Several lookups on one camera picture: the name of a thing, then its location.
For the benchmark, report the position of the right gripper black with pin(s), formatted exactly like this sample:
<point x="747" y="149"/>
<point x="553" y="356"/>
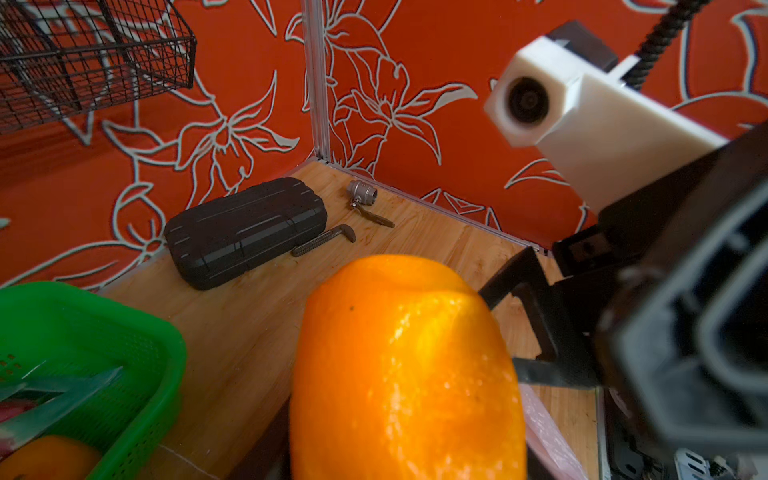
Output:
<point x="672" y="281"/>

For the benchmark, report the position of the pink plastic bag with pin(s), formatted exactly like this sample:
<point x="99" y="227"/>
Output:
<point x="549" y="456"/>

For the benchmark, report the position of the orange fruit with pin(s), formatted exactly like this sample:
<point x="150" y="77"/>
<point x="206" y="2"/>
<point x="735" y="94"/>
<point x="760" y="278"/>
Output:
<point x="401" y="372"/>
<point x="51" y="457"/>

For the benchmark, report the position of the red green dragon fruit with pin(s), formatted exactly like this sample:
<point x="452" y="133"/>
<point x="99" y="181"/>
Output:
<point x="31" y="406"/>

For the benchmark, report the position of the dark hex key tool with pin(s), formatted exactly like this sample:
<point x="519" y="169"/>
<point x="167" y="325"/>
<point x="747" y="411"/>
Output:
<point x="340" y="230"/>

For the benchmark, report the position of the small metal fitting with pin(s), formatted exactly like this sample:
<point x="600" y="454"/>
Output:
<point x="363" y="195"/>

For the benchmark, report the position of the black plastic case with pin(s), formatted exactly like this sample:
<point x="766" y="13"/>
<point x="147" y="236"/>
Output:
<point x="222" y="239"/>

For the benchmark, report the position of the green plastic basket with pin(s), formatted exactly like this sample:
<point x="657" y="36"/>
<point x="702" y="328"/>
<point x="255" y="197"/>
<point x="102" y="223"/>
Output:
<point x="85" y="368"/>

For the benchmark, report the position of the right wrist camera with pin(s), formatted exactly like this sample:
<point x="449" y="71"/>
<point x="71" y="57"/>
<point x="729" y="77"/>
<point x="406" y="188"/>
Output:
<point x="563" y="93"/>

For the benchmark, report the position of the black wire wall basket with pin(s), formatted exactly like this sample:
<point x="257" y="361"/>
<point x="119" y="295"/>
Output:
<point x="61" y="59"/>

